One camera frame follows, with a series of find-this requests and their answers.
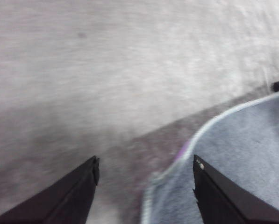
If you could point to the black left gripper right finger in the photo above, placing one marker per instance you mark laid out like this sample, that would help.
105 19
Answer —
223 200

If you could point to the purple towel with grey hem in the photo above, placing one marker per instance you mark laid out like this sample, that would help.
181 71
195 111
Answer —
242 144

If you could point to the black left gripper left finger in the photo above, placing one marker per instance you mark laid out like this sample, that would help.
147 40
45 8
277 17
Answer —
66 200

